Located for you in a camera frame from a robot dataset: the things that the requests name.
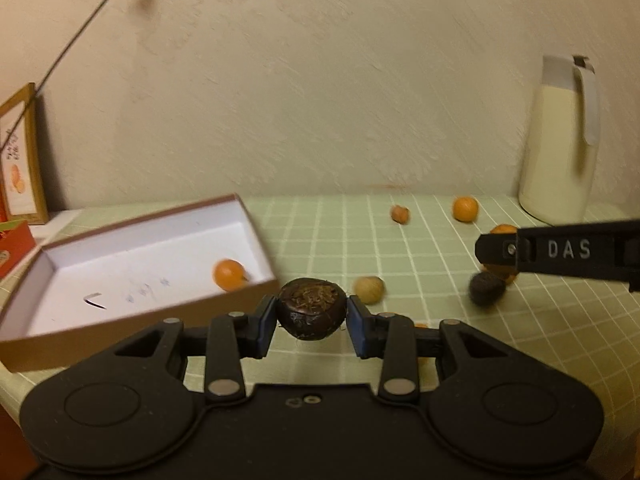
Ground dark brown round fruit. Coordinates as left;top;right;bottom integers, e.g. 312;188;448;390
276;278;347;340

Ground small orange tangerine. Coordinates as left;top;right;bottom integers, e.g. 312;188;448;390
452;196;480;223

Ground beige longan fruit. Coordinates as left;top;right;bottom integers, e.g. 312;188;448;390
352;275;386;306

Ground cream thermos jug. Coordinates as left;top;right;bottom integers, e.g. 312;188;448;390
518;54;601;226

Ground large orange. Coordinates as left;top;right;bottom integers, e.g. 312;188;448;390
482;223;518;285

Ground tiny orange kumquat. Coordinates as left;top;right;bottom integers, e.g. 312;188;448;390
390;205;410;226

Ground brown cardboard box white inside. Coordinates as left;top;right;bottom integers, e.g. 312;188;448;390
1;195;280;373

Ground red gift box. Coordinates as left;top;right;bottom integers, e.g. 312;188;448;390
0;220;36;278

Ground wooden picture frame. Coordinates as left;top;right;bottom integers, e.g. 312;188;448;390
1;82;49;226

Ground black power cable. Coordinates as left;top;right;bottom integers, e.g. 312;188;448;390
0;0;151;162

